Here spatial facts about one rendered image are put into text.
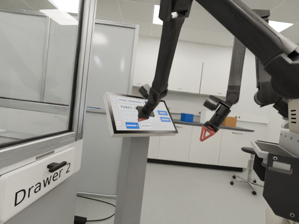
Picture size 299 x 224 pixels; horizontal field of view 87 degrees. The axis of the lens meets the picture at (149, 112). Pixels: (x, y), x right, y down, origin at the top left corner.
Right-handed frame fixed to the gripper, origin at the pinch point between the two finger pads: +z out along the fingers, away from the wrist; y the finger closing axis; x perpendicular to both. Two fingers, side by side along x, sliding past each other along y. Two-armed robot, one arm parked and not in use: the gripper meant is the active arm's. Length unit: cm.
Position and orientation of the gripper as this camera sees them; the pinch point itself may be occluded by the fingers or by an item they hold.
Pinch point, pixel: (138, 120)
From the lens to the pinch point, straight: 94.7
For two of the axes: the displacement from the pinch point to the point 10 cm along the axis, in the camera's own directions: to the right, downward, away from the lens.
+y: -8.2, -0.7, -5.7
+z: -4.9, 5.9, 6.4
